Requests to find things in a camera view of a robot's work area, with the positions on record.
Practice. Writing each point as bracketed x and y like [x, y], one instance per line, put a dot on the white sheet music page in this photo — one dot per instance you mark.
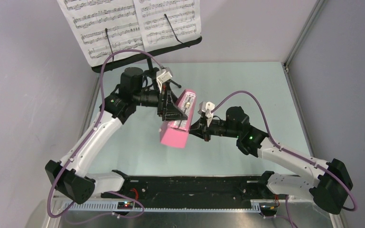
[167, 23]
[102, 27]

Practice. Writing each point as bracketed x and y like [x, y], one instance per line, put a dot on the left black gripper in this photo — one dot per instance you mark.
[167, 108]

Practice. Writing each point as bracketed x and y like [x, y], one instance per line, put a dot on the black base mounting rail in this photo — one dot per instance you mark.
[197, 192]

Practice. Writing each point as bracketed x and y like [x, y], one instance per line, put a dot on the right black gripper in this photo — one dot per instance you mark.
[200, 127]

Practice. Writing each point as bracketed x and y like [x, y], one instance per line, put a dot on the black perforated music stand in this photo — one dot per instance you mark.
[139, 55]

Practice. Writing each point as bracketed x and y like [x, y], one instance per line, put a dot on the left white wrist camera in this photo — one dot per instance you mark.
[163, 76]

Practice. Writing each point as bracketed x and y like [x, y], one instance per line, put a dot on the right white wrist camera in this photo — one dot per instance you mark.
[207, 108]

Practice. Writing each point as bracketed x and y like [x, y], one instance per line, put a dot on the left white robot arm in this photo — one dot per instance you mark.
[70, 176]

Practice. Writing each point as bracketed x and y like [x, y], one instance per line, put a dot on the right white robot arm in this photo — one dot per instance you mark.
[327, 184]

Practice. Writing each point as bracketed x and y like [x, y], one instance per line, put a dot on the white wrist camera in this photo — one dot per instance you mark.
[163, 76]
[207, 108]

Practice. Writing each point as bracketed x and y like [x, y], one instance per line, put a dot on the pink metronome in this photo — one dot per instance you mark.
[175, 133]

